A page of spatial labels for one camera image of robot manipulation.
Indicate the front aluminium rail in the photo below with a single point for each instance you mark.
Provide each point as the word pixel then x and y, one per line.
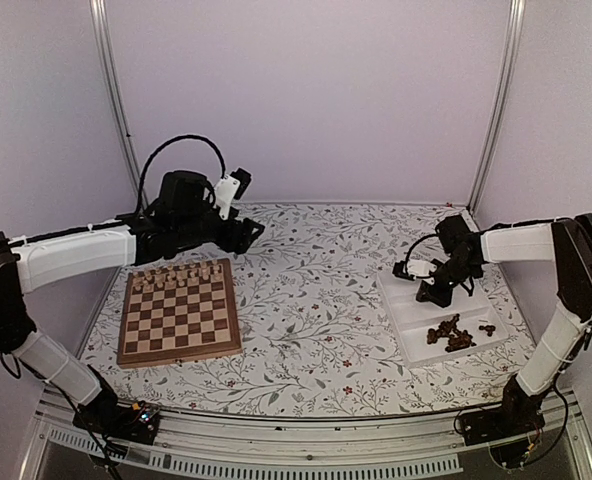
pixel 208 445

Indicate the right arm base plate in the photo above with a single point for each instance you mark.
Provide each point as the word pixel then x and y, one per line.
pixel 516 437

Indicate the light rook far left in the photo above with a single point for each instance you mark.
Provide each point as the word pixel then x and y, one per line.
pixel 137 283

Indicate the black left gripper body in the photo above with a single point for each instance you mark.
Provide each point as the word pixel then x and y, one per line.
pixel 193 231

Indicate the white plastic compartment tray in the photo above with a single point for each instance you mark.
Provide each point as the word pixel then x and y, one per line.
pixel 411 320

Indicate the right aluminium frame post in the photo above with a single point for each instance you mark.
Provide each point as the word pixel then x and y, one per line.
pixel 507 68

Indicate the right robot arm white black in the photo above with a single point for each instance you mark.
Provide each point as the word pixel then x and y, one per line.
pixel 565 244

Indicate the dark chess piece apart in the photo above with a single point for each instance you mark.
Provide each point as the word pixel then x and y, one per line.
pixel 489 329

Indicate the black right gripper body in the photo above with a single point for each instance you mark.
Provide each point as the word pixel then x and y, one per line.
pixel 457 275

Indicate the wooden chess board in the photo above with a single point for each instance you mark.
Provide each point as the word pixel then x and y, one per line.
pixel 193 322

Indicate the pile of dark chess pieces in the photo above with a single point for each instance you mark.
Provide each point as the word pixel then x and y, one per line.
pixel 448 329

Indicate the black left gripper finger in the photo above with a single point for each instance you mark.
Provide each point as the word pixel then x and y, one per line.
pixel 251 229
pixel 240 244

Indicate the floral patterned table mat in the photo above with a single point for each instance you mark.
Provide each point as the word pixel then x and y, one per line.
pixel 316 340

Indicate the aluminium frame post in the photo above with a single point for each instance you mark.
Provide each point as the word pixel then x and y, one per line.
pixel 507 68
pixel 108 68

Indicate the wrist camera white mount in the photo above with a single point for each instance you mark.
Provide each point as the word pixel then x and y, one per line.
pixel 229 188
pixel 414 269

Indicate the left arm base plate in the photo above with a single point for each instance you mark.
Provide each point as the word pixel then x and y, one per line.
pixel 138 422

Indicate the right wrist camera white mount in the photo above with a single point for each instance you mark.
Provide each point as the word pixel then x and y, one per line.
pixel 414 269

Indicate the left aluminium frame post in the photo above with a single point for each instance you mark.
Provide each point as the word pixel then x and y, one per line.
pixel 108 68

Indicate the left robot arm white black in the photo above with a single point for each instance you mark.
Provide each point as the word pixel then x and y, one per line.
pixel 27 264

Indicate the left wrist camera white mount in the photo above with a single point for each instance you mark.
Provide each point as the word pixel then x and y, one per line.
pixel 229 188

